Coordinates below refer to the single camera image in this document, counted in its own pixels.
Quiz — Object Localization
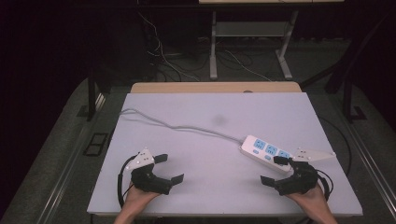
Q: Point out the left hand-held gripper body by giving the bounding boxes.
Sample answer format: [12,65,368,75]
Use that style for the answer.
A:
[125,147,173,196]

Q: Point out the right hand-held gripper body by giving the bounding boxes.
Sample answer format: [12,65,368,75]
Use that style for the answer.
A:
[274,147,337,197]

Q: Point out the white power strip blue sockets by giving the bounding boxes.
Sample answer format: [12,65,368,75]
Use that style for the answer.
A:
[238,133,295,174]

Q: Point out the person's left hand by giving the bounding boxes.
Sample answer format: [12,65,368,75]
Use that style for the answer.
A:
[120,182,161,217]

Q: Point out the person's right hand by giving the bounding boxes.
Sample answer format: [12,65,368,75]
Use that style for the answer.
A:
[285,182,332,218]

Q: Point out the black metal stand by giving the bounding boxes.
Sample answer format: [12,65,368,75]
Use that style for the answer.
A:
[77,66,108,122]
[300,12,396,123]

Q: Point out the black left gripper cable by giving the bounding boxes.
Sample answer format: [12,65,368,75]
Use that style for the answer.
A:
[117,154,138,209]

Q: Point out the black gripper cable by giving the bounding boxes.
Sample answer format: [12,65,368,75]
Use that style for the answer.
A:
[315,168,334,202]
[117,154,138,209]

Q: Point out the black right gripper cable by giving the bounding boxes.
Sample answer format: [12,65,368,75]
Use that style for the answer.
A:
[315,168,334,202]

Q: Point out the grey power strip cable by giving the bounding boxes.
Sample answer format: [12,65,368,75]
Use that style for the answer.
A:
[119,107,248,145]

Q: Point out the black floor cable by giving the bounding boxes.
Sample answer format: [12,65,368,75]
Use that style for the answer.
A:
[318,115,353,176]

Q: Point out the black rectangular floor frame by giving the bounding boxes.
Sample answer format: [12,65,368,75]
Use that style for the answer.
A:
[82,132,109,157]

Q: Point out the white floor cable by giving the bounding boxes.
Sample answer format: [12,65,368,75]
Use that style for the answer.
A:
[138,12,201,82]
[223,49,274,82]

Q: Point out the white metal table frame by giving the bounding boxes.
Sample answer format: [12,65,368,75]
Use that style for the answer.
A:
[198,0,346,81]

